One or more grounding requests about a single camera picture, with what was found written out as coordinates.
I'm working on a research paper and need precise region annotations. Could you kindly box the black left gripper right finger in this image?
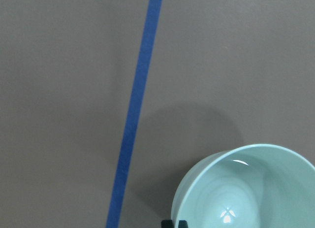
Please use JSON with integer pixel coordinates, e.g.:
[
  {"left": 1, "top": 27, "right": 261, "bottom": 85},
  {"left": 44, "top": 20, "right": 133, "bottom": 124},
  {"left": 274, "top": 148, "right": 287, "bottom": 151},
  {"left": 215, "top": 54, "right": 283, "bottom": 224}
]
[{"left": 178, "top": 220, "right": 189, "bottom": 228}]

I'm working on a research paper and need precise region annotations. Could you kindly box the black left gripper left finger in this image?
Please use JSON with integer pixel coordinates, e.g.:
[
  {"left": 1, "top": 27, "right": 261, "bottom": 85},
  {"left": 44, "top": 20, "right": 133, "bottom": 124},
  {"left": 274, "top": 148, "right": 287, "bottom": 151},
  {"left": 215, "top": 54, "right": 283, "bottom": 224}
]
[{"left": 161, "top": 220, "right": 173, "bottom": 228}]

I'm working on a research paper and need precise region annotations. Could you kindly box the mint green bowl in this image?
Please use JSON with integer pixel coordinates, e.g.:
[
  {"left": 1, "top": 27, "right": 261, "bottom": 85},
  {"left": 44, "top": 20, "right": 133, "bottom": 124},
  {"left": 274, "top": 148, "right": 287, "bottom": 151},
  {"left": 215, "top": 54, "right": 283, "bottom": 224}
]
[{"left": 171, "top": 144, "right": 315, "bottom": 228}]

